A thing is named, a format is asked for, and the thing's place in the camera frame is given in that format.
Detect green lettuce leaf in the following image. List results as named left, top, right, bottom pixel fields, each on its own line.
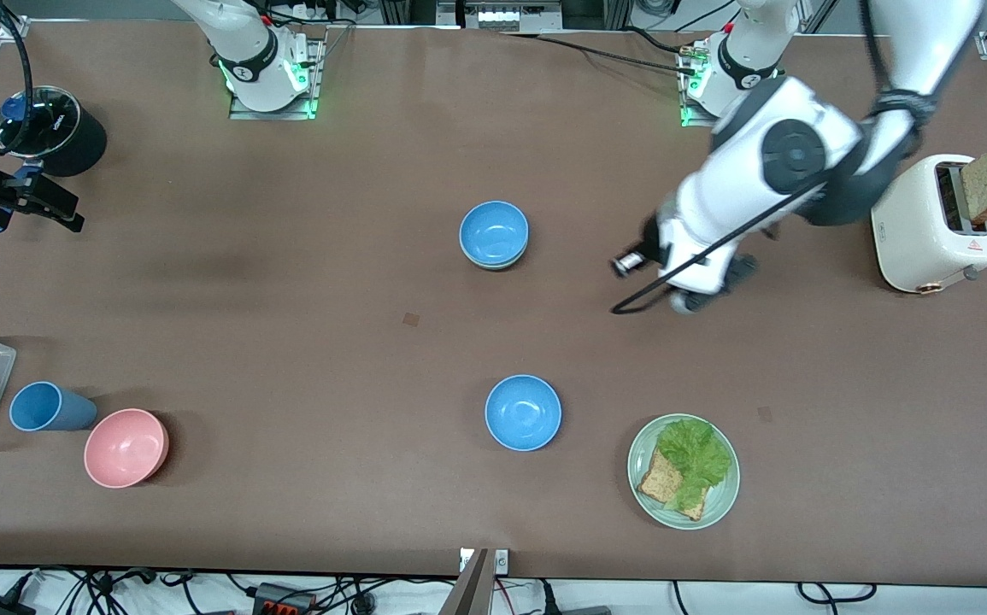
left=658, top=419, right=733, bottom=513

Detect black braided table cable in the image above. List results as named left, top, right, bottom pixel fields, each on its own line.
left=502, top=30, right=699, bottom=78

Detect pink bowl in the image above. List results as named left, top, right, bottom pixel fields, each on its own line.
left=84, top=408, right=171, bottom=489

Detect grey metal arm base plate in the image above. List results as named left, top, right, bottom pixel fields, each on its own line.
left=679, top=85, right=725, bottom=131
left=228, top=34, right=325, bottom=120

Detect cream white toaster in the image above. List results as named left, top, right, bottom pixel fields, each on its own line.
left=871, top=154, right=987, bottom=296

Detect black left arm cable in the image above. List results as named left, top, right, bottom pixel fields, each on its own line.
left=611, top=0, right=921, bottom=315

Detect blue bowl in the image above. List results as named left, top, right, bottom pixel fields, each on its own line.
left=485, top=374, right=562, bottom=452
left=459, top=201, right=530, bottom=266

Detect green plate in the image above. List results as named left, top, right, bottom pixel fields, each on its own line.
left=627, top=413, right=741, bottom=530

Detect glass pot lid blue knob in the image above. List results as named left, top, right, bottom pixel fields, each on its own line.
left=0, top=85, right=82, bottom=161

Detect black pot blue handle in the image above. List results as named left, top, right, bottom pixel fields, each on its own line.
left=0, top=85, right=108, bottom=233

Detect black box orange connectors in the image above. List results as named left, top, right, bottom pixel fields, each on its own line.
left=252, top=583, right=316, bottom=615

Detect green bowl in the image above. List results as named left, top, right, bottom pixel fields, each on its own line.
left=461, top=252, right=528, bottom=272

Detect blue plastic cup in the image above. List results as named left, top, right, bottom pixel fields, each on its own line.
left=9, top=381, right=99, bottom=433

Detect dark camera stand pole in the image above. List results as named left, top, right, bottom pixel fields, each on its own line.
left=438, top=549, right=494, bottom=615

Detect white power strip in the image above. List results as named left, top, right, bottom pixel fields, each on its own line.
left=438, top=0, right=564, bottom=31

